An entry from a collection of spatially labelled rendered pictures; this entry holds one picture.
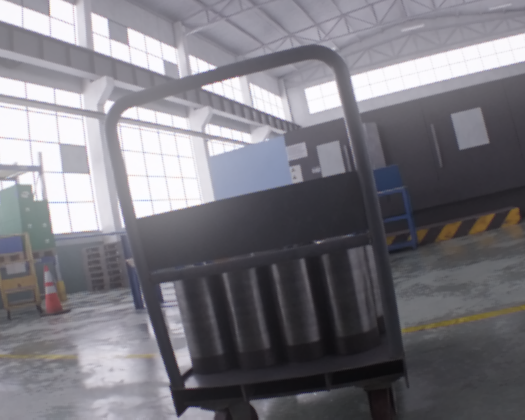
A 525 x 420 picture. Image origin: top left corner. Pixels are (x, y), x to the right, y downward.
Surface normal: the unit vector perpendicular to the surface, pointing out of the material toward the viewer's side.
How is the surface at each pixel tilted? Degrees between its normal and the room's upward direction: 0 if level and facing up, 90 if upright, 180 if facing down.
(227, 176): 86
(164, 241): 98
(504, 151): 86
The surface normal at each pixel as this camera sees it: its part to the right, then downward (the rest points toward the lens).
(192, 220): -0.18, 0.10
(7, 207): -0.37, 0.00
